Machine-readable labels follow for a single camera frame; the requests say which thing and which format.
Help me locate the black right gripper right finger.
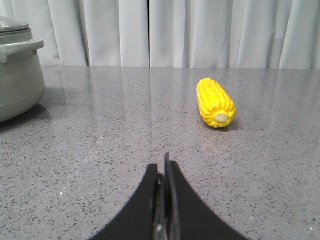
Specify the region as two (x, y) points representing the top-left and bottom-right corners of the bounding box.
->
(164, 152), (245, 240)

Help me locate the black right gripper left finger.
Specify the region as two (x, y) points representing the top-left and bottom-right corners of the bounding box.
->
(92, 164), (163, 240)

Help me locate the yellow corn cob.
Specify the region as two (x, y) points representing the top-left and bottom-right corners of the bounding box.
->
(196, 78), (237, 129)

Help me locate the glass pot lid with knob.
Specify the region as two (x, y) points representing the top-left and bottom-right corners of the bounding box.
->
(0, 16), (30, 35)

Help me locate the pale green electric cooking pot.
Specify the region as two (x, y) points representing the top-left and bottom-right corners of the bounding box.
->
(0, 29), (46, 122)

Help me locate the white pleated curtain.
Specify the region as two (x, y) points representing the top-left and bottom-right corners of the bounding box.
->
(0, 0), (320, 69)

